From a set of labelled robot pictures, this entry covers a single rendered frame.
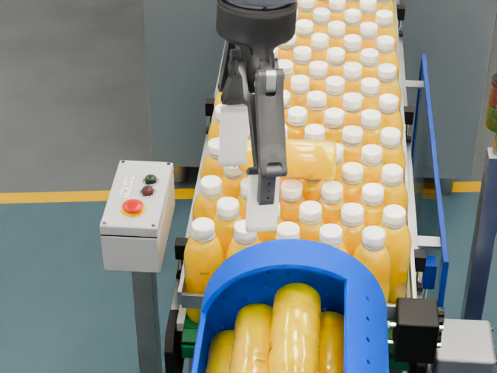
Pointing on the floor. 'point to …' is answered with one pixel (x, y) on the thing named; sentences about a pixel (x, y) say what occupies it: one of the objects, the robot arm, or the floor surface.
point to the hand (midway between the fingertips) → (245, 186)
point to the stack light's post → (482, 243)
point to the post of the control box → (147, 321)
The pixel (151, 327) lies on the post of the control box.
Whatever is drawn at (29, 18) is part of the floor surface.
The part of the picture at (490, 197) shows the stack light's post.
